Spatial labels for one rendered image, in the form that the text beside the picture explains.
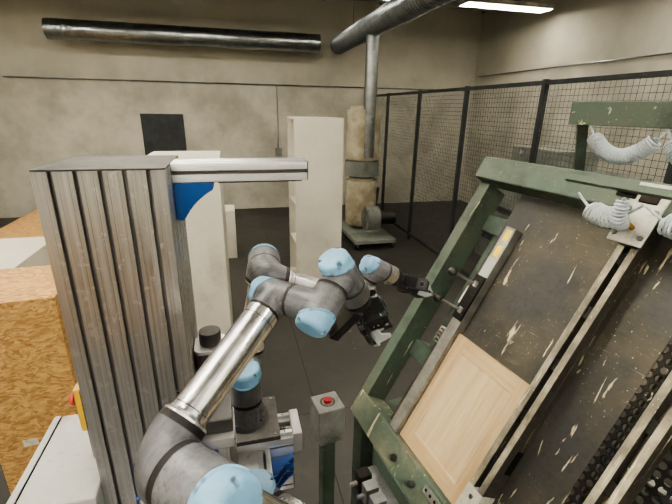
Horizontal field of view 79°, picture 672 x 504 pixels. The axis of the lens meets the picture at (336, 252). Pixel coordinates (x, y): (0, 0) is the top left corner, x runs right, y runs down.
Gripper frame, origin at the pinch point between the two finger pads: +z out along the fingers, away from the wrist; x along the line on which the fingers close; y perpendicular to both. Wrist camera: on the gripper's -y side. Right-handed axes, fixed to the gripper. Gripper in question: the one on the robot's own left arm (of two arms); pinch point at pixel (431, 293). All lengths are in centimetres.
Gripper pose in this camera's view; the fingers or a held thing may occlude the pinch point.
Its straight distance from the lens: 175.1
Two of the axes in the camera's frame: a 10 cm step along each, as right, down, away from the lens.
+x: -3.2, 9.3, -2.0
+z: 7.9, 3.8, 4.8
